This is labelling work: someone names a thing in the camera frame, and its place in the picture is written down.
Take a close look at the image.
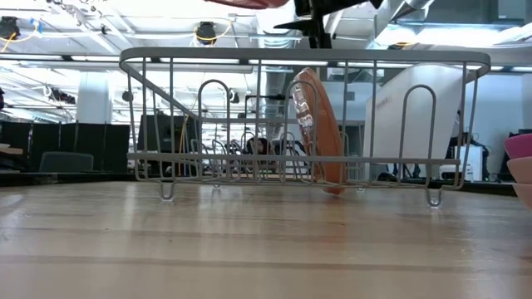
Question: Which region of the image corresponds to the dusty pink plate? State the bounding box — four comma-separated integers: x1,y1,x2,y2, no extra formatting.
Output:
202,0,290,11

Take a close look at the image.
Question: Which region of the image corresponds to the grey-green chair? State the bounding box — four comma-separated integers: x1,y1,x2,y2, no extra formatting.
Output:
38,152,95,174

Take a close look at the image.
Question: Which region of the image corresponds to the white pillar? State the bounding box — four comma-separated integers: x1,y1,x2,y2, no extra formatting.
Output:
76,73,113,125

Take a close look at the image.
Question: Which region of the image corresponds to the grey wire dish rack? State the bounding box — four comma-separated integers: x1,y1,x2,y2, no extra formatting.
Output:
119,46,492,208

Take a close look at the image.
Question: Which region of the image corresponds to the black partition wall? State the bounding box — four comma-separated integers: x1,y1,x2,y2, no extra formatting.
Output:
0,121,131,174

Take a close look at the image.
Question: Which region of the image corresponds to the black monitor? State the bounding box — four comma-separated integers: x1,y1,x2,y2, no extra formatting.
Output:
136,115,204,175

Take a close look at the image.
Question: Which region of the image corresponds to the ceiling light strip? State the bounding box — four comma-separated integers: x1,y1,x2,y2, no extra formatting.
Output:
248,60,329,67

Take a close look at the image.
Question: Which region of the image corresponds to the magenta plate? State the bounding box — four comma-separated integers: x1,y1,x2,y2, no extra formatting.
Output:
504,132,532,160

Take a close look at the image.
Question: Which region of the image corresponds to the terracotta orange plate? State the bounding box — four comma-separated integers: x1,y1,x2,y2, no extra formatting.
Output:
290,66,348,196

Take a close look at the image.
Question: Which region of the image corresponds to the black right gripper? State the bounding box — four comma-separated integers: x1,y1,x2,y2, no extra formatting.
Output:
273,0,383,49

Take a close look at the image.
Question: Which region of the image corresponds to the black ceiling camera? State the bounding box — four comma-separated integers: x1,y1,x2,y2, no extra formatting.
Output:
195,21,218,42
0,16,21,42

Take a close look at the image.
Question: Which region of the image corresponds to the silver ventilation duct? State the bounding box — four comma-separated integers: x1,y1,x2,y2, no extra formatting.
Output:
363,0,437,51
255,7,300,49

